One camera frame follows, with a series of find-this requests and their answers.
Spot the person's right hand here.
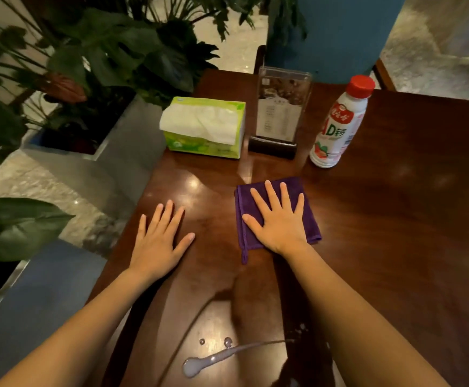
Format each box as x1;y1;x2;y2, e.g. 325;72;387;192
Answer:
241;180;312;259

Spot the person's left forearm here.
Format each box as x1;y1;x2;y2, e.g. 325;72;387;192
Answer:
0;269;167;387

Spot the blue upholstered chair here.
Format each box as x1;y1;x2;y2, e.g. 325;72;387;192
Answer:
253;0;409;91

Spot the white milk bottle red cap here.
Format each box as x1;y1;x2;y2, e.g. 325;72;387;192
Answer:
309;74;376;169

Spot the purple cleaning cloth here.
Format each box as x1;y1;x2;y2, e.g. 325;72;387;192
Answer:
234;176;323;266

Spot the person's left hand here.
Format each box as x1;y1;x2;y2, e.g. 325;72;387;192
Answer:
128;199;196;285

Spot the large green leafy plant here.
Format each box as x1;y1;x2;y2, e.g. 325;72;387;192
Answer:
0;0;307;170

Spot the green tissue box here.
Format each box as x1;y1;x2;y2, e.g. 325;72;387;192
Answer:
159;96;246;160

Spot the clear acrylic menu stand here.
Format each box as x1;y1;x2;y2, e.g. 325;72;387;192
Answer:
248;66;314;160

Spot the person's right forearm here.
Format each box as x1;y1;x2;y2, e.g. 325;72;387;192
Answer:
274;241;451;387

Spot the small green leafy plant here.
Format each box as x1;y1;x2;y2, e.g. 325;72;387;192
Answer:
0;197;76;357

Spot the grey metal planter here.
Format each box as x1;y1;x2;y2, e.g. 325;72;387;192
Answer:
20;86;167;216
0;239;108;387

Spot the white spilled milk streak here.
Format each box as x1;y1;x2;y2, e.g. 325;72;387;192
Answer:
182;338;296;378

